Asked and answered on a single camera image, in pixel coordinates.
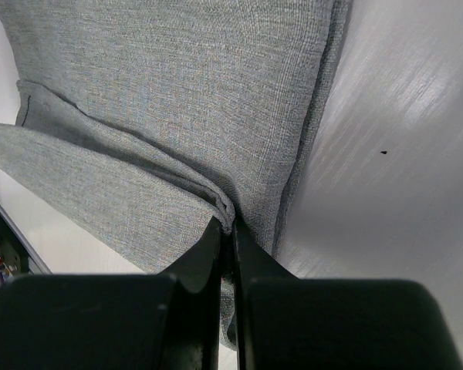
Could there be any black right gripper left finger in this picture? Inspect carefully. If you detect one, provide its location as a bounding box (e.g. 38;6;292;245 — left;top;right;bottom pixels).
0;219;221;369

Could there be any aluminium front rail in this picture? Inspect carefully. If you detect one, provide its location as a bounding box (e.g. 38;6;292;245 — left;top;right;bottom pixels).
0;205;51;282

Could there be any grey cloth napkin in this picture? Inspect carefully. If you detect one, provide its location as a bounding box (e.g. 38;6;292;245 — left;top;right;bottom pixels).
0;0;352;352

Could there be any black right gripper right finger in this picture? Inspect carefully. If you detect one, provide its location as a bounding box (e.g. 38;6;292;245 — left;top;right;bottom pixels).
232;221;463;369

